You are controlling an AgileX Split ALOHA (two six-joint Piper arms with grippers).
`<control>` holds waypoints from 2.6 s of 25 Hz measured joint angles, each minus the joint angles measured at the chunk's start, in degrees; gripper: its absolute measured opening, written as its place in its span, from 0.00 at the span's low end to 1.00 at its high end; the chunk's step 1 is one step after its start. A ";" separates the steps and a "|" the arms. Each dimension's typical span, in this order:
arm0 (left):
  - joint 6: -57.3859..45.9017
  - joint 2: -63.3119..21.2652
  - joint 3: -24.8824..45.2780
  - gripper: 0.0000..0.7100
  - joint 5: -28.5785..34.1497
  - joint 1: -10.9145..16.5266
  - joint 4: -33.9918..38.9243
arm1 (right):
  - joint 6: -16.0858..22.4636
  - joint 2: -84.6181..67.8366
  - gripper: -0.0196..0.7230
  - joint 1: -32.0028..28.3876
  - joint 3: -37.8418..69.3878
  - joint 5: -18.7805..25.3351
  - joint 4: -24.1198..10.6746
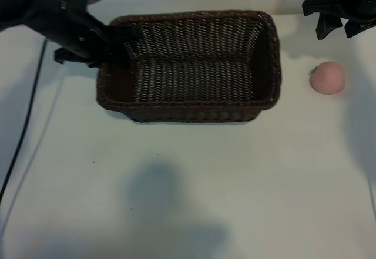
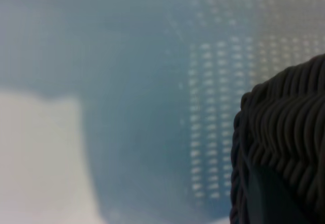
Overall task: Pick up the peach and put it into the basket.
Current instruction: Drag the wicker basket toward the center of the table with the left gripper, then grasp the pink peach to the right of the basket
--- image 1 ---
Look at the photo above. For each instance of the dark brown wicker basket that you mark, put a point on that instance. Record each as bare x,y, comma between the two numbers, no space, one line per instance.
191,77

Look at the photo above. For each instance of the pink peach with green stem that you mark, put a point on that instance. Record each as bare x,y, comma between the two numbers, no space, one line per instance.
327,78

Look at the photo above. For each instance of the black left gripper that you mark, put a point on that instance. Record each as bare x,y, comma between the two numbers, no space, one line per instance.
70,27

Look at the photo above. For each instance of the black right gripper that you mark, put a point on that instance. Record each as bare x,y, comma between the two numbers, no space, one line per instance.
358,0

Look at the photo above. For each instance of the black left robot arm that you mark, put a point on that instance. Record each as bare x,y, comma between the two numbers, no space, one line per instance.
11,3

